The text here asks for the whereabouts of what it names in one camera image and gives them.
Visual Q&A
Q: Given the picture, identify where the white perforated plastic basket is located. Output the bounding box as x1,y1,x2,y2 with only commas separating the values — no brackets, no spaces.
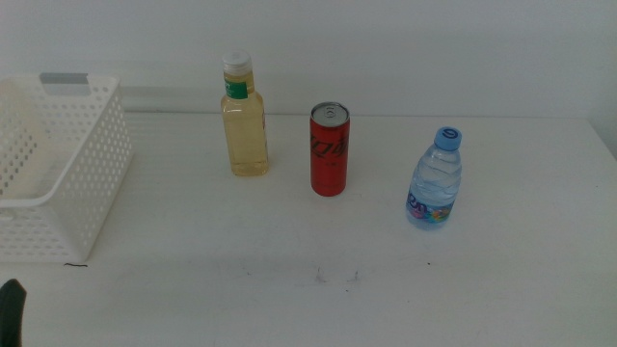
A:
0,71,134,264

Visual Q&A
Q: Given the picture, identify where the small water bottle blue cap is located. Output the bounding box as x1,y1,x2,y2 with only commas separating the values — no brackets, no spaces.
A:
405,125,464,231

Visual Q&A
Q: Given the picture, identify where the yellow tea bottle white cap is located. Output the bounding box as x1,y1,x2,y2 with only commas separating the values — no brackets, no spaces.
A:
220,49,270,177

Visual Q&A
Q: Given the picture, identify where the red soda can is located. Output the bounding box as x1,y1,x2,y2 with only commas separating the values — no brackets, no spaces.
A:
308,101,352,198

